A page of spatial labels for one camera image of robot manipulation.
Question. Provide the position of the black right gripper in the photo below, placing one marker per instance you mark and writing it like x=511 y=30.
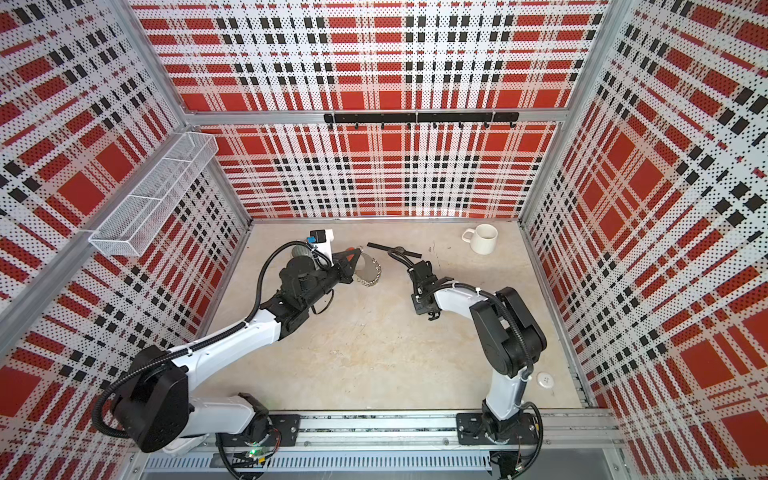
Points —
x=420 y=308

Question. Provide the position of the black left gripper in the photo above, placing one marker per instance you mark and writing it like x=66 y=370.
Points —
x=346 y=268

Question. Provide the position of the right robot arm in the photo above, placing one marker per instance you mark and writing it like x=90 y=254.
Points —
x=510 y=338

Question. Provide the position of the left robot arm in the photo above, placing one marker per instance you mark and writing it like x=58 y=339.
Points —
x=153 y=404

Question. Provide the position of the black wrist watch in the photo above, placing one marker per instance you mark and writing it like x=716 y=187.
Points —
x=399 y=249

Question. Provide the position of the grey ribbed round object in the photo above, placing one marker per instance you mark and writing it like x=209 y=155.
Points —
x=300 y=252

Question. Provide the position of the white ceramic mug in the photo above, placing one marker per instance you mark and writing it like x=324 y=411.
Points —
x=482 y=239

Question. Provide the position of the small white round disc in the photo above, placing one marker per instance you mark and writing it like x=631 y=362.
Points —
x=545 y=380

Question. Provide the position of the white timer device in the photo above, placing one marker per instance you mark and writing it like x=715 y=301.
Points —
x=182 y=446

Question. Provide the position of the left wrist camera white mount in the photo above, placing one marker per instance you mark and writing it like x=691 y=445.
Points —
x=321 y=241

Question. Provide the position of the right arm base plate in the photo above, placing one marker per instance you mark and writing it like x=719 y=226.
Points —
x=484 y=429

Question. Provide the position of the black wall hook rail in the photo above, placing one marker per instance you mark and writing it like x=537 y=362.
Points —
x=357 y=119

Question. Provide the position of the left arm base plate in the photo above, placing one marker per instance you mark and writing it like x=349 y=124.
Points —
x=276 y=429

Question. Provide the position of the white wire mesh basket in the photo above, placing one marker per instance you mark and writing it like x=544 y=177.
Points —
x=136 y=221

